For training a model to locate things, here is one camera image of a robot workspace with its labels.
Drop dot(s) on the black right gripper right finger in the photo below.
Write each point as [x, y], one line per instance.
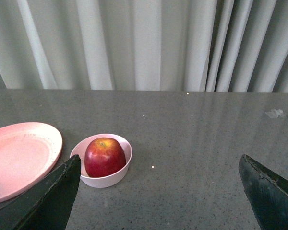
[267, 193]

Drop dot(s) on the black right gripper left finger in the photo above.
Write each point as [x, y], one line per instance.
[48, 204]

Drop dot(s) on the pink bowl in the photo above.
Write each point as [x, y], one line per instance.
[110, 180]

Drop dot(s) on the red apple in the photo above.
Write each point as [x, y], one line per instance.
[103, 157]

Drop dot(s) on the pink plate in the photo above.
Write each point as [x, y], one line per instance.
[28, 152]

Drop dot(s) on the white curtain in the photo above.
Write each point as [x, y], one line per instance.
[159, 45]

